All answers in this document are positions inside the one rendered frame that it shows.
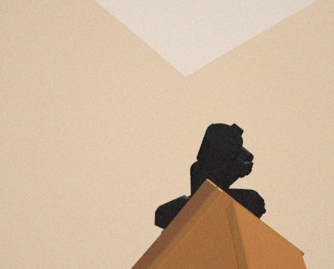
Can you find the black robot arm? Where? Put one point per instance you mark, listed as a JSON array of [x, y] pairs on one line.
[[222, 159]]

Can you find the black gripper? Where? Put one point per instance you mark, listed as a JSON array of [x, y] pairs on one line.
[[166, 213]]

